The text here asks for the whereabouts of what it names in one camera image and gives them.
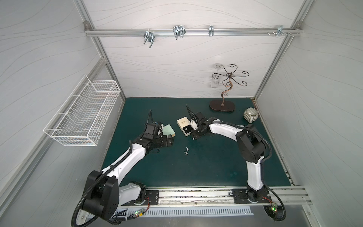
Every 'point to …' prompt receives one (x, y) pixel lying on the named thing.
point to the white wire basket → (83, 116)
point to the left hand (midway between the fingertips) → (167, 140)
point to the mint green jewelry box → (168, 130)
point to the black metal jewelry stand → (228, 106)
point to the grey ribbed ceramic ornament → (250, 114)
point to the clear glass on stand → (215, 80)
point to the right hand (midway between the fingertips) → (194, 133)
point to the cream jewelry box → (185, 125)
